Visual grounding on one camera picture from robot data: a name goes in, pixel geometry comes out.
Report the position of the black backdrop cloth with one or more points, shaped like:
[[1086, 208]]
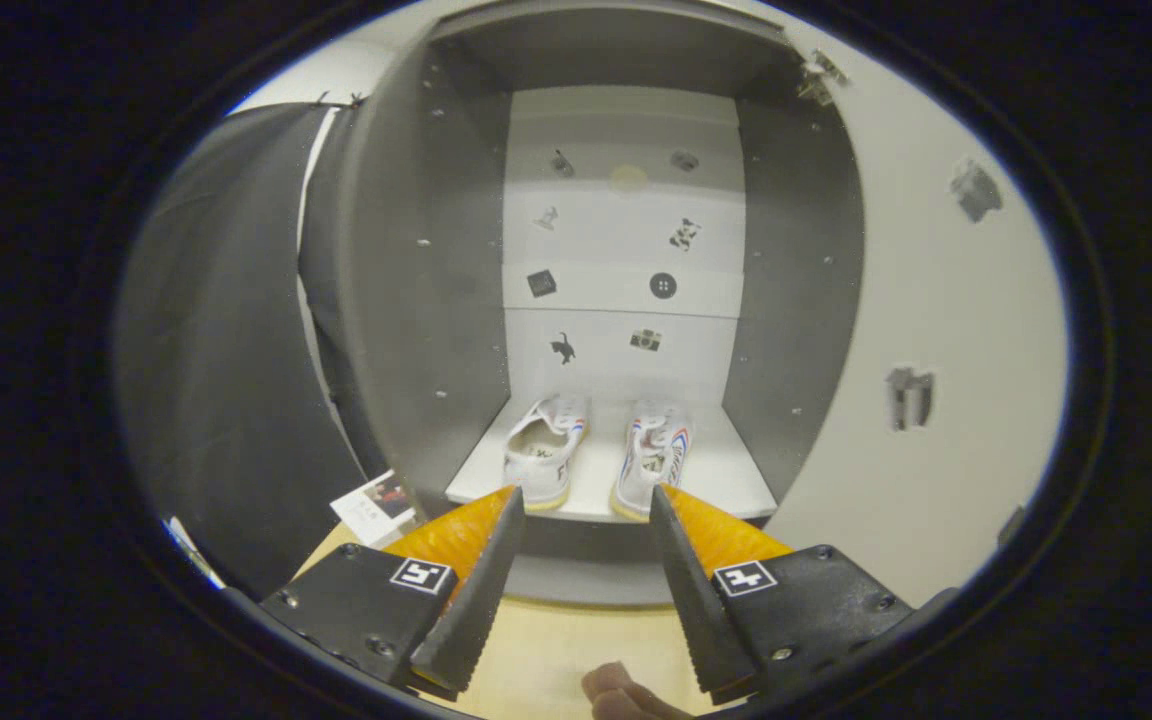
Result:
[[226, 350]]

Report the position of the white canvas shoe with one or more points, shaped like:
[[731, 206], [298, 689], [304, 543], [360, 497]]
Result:
[[541, 455], [651, 455]]

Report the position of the grey shoe cabinet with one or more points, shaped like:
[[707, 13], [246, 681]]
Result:
[[436, 300]]

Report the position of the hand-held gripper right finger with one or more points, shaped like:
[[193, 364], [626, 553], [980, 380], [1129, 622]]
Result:
[[701, 610]]

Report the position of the metal door hinge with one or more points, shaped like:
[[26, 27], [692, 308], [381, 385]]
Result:
[[816, 85]]

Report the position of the white book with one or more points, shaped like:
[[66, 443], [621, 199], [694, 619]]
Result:
[[371, 505]]

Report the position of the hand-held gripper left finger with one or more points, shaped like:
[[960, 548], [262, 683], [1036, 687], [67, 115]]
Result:
[[476, 610]]

